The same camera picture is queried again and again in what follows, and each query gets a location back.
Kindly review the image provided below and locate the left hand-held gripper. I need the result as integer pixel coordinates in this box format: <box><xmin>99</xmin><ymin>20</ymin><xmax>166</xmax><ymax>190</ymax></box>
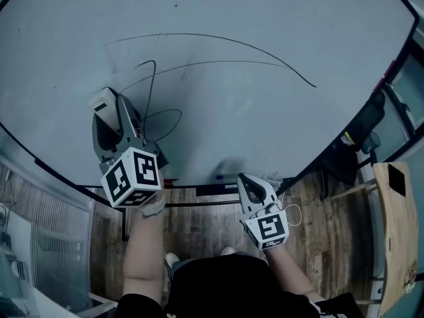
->
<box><xmin>91</xmin><ymin>93</ymin><xmax>170</xmax><ymax>209</ymax></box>

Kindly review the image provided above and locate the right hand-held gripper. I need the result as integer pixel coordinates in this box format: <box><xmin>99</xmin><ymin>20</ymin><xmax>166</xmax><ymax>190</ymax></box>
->
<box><xmin>236</xmin><ymin>173</ymin><xmax>290</xmax><ymax>251</ymax></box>

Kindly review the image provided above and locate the white block eraser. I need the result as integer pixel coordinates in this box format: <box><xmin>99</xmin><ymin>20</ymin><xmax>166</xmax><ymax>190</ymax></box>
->
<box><xmin>87</xmin><ymin>87</ymin><xmax>119</xmax><ymax>135</ymax></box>

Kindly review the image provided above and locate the large whiteboard with black marks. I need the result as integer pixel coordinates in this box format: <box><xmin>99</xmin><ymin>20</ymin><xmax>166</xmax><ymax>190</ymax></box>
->
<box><xmin>0</xmin><ymin>0</ymin><xmax>419</xmax><ymax>208</ymax></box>

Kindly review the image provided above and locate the person's right forearm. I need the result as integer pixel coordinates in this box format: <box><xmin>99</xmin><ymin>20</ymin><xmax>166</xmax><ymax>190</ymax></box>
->
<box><xmin>264</xmin><ymin>242</ymin><xmax>327</xmax><ymax>306</ymax></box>

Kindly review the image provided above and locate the person's left forearm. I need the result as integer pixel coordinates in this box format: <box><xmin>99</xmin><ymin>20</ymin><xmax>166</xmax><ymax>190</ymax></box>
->
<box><xmin>121</xmin><ymin>203</ymin><xmax>166</xmax><ymax>299</ymax></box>

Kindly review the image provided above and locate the black chair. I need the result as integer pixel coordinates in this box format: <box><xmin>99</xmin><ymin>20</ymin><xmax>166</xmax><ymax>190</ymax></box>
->
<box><xmin>319</xmin><ymin>134</ymin><xmax>365</xmax><ymax>200</ymax></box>

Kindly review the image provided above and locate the person's black shirt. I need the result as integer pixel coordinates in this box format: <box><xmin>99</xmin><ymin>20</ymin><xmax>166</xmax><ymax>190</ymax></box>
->
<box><xmin>114</xmin><ymin>252</ymin><xmax>367</xmax><ymax>318</ymax></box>

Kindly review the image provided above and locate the person's white left shoe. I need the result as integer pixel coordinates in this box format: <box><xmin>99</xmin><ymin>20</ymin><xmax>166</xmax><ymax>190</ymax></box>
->
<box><xmin>164</xmin><ymin>251</ymin><xmax>182</xmax><ymax>272</ymax></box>

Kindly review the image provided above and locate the ribbed glass partition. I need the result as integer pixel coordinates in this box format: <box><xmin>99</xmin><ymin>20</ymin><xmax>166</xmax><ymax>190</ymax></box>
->
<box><xmin>0</xmin><ymin>124</ymin><xmax>95</xmax><ymax>314</ymax></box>

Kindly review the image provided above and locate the clear glass cup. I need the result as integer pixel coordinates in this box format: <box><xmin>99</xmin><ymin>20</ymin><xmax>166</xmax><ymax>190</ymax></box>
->
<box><xmin>362</xmin><ymin>131</ymin><xmax>382</xmax><ymax>154</ymax></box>

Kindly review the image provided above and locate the black phone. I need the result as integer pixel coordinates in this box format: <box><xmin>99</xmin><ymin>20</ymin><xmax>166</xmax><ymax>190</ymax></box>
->
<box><xmin>386</xmin><ymin>163</ymin><xmax>407</xmax><ymax>197</ymax></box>

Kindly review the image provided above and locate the light wooden board table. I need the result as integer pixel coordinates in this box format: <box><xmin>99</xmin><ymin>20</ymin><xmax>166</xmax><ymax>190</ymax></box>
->
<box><xmin>372</xmin><ymin>160</ymin><xmax>421</xmax><ymax>316</ymax></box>

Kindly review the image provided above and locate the white framed cabinet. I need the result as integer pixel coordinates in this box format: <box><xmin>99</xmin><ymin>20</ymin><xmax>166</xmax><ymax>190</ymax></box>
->
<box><xmin>380</xmin><ymin>53</ymin><xmax>424</xmax><ymax>135</ymax></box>

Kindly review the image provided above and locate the thin white cable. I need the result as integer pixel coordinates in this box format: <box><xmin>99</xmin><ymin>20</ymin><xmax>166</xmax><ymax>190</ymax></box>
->
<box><xmin>280</xmin><ymin>190</ymin><xmax>303</xmax><ymax>227</ymax></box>

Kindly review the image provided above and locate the grey strap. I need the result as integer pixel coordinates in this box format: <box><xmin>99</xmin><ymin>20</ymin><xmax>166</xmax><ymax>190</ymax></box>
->
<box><xmin>141</xmin><ymin>195</ymin><xmax>166</xmax><ymax>217</ymax></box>

